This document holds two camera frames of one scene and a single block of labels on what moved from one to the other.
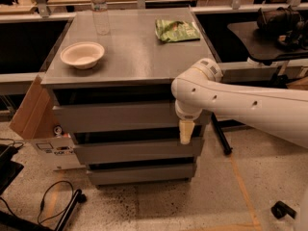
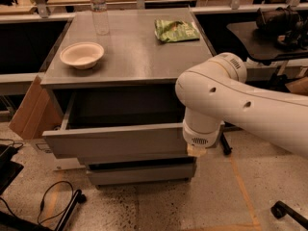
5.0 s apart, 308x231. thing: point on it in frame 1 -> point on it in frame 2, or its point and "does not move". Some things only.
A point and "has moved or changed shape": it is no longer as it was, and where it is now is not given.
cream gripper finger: [186, 129] -> [194, 150]
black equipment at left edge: [9, 169] does not move
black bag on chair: [284, 26] does not move
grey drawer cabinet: [110, 80] does not move
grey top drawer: [127, 118] has moved or changed shape
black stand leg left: [79, 197] does not move
